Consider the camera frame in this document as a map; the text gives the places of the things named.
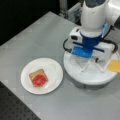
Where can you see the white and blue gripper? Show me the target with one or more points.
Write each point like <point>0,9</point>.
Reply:
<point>89,47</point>

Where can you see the brown toast slice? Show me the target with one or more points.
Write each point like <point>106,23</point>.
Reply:
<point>38,72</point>

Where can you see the red tomato piece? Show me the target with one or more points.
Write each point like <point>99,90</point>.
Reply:
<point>39,80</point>

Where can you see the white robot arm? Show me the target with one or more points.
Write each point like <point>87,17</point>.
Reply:
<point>97,13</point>

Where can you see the white divided round tray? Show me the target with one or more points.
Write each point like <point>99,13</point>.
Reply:
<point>87,71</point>

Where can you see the yellow cheese slice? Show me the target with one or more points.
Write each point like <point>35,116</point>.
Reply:
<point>114,65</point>

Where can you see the white paper plate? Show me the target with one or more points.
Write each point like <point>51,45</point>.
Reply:
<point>52,69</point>

